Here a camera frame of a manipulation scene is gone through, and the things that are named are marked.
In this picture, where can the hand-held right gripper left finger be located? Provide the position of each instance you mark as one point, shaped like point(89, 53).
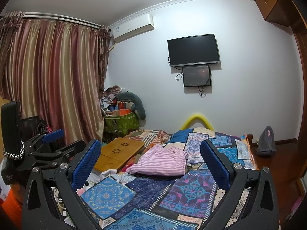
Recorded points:
point(86, 163)

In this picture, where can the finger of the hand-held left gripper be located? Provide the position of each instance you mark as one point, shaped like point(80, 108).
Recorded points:
point(54, 135)
point(72, 147)

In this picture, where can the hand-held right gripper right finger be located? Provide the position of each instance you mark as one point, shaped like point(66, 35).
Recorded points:
point(215, 165)

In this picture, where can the white cloth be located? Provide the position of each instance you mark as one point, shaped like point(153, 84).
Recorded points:
point(98, 177)

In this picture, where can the black mesh chair back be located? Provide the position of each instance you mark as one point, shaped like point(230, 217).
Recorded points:
point(33, 124)

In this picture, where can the wooden lap desk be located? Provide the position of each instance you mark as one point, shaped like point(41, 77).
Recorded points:
point(120, 151)

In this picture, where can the blue patchwork quilt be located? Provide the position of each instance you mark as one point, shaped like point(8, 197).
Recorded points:
point(187, 189)

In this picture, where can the yellow foam tube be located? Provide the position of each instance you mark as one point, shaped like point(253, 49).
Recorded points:
point(195, 117)

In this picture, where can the green storage box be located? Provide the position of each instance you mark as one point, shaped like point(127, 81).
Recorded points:
point(122, 124)

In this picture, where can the grey backpack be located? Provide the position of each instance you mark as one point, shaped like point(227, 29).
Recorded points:
point(266, 143)

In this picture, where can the striped satin curtain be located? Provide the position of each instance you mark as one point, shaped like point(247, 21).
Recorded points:
point(60, 76)

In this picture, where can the pile of assorted clutter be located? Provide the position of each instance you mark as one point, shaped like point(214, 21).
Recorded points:
point(109, 95)

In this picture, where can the colourful fleece blanket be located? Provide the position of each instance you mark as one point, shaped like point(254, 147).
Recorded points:
point(148, 135)

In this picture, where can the grey neck pillow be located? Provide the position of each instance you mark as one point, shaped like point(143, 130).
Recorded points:
point(139, 107)

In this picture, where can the orange bag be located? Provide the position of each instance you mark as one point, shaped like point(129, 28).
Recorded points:
point(14, 208)

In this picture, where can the white air conditioner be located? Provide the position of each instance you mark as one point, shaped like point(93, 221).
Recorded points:
point(132, 27)

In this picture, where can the wooden overhead cabinet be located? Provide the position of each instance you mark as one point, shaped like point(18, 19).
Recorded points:
point(271, 2)

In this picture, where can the wooden bed frame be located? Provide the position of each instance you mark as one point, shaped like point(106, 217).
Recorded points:
point(249, 139)

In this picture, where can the small black wall monitor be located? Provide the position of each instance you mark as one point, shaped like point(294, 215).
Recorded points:
point(196, 75)

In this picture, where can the white curtain rail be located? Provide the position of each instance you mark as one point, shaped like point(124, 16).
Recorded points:
point(72, 21)

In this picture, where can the black wall television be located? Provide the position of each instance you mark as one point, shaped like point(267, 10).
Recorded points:
point(193, 49)

